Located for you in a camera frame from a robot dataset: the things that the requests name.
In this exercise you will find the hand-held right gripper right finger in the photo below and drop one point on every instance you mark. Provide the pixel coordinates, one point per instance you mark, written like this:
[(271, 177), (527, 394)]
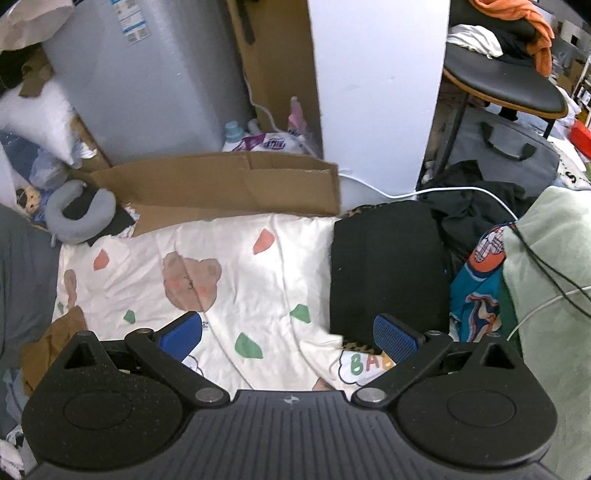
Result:
[(395, 337)]

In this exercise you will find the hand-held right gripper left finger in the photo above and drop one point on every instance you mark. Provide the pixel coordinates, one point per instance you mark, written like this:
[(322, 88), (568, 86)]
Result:
[(182, 334)]

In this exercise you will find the black top with floral sleeves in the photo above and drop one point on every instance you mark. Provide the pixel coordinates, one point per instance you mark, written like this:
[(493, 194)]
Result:
[(388, 263)]

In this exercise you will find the black clothes pile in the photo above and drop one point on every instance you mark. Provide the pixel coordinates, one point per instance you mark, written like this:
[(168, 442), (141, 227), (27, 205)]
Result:
[(471, 207)]

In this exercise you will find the white bear print blanket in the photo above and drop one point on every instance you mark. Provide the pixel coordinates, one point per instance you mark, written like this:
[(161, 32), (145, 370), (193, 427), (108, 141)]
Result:
[(231, 258)]

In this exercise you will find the teal printed garment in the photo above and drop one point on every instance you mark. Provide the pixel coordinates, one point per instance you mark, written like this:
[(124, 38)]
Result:
[(475, 295)]

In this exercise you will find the dark green garment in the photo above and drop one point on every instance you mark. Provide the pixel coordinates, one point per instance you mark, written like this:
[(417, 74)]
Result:
[(508, 314)]

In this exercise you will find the colourful print cloth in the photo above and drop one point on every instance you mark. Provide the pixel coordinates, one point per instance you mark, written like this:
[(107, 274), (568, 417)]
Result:
[(134, 214)]

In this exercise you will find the leopard print garment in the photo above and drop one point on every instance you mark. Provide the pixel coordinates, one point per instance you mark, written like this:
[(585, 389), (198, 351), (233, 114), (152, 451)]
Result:
[(362, 210)]

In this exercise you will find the dark cloth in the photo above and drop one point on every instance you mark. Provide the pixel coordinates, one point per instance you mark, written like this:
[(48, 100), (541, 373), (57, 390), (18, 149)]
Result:
[(115, 221)]

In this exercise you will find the brown garment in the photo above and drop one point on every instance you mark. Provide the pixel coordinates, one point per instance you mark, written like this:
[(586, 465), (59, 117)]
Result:
[(46, 341)]

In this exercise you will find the flattened cardboard box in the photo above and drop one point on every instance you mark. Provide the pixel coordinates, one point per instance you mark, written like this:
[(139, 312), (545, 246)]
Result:
[(221, 184)]

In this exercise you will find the grey neck pillow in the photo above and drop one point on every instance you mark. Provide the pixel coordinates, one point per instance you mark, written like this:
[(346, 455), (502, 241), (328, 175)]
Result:
[(57, 217)]

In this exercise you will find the light green garment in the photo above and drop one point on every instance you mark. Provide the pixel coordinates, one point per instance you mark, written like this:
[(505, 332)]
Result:
[(549, 258)]

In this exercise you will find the grey blue cloth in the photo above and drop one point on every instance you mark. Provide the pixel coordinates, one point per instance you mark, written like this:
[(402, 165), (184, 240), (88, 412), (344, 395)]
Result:
[(14, 392)]

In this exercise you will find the grey bag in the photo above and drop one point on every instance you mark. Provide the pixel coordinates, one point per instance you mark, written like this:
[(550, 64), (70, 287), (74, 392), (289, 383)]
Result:
[(466, 147)]

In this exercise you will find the small teddy bear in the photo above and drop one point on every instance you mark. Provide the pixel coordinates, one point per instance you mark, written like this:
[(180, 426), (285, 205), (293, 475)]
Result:
[(30, 201)]

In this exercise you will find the blue capped detergent bottle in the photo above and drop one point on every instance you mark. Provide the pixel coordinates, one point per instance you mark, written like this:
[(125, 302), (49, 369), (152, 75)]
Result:
[(233, 131)]

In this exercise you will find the pink bottle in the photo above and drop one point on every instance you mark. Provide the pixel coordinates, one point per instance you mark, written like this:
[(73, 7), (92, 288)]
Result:
[(295, 117)]

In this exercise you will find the blue bag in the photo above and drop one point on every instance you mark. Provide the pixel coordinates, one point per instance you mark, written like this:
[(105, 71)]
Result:
[(18, 152)]

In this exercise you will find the grey wrapped appliance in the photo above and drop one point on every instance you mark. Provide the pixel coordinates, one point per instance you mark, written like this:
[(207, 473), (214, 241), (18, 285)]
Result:
[(161, 83)]

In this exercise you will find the white pillow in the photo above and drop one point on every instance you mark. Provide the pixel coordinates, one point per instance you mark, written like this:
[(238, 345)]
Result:
[(37, 115)]

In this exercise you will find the black chair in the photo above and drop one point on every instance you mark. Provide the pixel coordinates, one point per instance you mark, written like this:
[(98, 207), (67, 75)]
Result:
[(498, 78)]

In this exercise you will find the white cloth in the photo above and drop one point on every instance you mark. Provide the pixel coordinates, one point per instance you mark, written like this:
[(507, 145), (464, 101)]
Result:
[(475, 39)]

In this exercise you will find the black cloth heap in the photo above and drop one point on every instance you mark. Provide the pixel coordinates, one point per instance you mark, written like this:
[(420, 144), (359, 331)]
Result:
[(14, 69)]

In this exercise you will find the orange cloth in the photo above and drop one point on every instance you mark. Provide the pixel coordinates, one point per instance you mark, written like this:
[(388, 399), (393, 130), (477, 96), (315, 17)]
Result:
[(540, 41)]

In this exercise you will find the brown paper bag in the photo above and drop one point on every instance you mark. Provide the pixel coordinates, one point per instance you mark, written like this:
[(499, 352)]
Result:
[(32, 23)]

